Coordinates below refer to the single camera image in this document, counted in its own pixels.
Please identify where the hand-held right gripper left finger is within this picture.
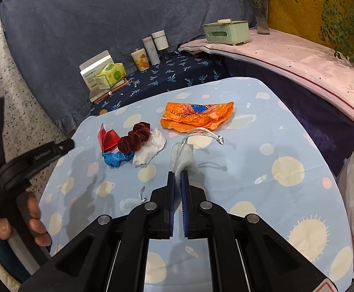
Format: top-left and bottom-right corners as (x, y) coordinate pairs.
(20, 171), (175, 292)

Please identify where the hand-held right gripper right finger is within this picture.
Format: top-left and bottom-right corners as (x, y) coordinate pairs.
(180, 171), (339, 292)

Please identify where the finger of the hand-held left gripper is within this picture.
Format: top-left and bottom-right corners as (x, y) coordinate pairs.
(28, 138), (76, 174)

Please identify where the grey pouch with string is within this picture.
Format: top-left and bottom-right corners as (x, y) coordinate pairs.
(170, 127), (225, 178)

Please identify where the person's left forearm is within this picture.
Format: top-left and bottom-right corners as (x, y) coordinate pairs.
(0, 234), (34, 283)

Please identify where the person's left hand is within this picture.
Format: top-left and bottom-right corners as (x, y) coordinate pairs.
(0, 197), (53, 247)

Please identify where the red foil wrapper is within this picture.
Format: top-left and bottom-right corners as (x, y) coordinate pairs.
(97, 123), (124, 153)

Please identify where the crumpled white tissue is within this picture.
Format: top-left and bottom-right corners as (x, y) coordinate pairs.
(133, 128), (167, 166)

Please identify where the crumpled blue wrapper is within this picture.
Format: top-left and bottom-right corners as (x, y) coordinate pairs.
(102, 151), (135, 168)

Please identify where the dark red velvet scrunchie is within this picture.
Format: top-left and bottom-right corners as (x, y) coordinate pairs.
(118, 122), (151, 153)

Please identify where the light blue planet blanket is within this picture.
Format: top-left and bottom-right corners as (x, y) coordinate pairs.
(38, 76), (354, 292)

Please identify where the thin brown book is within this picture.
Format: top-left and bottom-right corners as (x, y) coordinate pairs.
(89, 77), (129, 103)

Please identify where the white cardboard box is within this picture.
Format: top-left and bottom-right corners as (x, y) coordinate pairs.
(80, 50), (113, 92)

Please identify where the orange plastic bag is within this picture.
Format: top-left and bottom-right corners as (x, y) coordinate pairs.
(160, 101), (235, 133)

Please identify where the green tissue pack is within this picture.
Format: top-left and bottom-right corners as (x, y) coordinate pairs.
(96, 62), (126, 89)

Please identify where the cup with orange print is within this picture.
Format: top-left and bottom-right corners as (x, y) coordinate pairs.
(131, 48), (151, 71)

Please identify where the navy printed cloth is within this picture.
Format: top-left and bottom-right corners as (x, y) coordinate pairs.
(90, 50), (230, 116)

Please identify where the blue-grey backdrop cloth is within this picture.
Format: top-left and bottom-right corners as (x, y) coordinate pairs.
(0, 0), (267, 134)

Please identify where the slim white bottle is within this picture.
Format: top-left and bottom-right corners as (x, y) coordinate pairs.
(142, 36), (161, 66)

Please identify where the white bottle with dark base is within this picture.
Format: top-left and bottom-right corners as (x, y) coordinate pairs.
(152, 30), (169, 60)

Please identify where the dark purple cloth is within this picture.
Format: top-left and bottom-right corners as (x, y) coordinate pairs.
(224, 58), (354, 146)

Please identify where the green tissue box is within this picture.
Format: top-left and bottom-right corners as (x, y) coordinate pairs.
(203, 19), (250, 46)

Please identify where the pink speckled cloth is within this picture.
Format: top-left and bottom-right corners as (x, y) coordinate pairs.
(177, 27), (354, 134)

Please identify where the glass vase with red flowers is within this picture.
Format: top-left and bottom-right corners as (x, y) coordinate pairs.
(237, 0), (274, 35)

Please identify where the yellow backdrop cloth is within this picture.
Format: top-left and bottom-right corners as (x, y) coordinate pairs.
(262, 0), (354, 52)

